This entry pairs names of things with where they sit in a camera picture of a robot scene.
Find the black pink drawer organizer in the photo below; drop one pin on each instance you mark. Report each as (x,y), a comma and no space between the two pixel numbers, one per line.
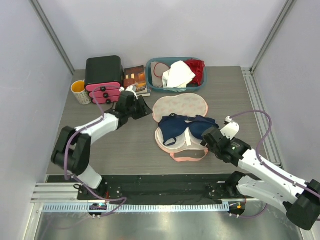
(104,76)

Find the white slotted cable duct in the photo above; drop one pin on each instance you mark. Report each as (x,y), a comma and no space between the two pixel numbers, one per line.
(100,208)

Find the red garment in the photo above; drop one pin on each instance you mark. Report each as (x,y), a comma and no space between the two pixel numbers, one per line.
(197,67)

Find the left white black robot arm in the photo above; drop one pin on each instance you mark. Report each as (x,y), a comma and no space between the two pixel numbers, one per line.
(73,147)

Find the grey cloth with red loop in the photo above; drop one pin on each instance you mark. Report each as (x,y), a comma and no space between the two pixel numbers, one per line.
(157,70)

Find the white cloth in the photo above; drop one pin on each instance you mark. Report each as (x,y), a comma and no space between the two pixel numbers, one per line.
(178,76)

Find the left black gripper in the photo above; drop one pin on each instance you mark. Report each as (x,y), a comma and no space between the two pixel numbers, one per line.
(144,109)

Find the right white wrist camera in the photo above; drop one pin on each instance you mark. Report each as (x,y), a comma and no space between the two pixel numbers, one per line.
(230,129)

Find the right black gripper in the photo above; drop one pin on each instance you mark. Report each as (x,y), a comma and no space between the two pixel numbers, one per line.
(204,143)

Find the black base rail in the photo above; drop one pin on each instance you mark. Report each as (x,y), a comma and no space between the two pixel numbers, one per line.
(169,190)

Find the stack of books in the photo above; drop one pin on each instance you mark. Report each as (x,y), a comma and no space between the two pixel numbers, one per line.
(137,76)

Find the pink mesh laundry bag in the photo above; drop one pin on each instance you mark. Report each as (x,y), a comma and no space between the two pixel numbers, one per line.
(186,148)

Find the teal plastic basket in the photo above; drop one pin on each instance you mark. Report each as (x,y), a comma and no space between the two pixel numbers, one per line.
(169,61)

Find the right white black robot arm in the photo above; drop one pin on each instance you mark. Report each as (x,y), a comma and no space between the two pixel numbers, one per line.
(298,199)

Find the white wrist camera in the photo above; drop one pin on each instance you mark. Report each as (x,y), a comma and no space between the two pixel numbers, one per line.
(230,129)
(131,88)

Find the navy blue bra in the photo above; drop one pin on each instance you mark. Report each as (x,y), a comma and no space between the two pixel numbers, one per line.
(174,125)

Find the yellow inside patterned mug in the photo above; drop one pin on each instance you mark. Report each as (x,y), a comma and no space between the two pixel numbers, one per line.
(80,93)

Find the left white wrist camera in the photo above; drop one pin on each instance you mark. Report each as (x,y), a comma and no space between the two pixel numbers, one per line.
(131,88)

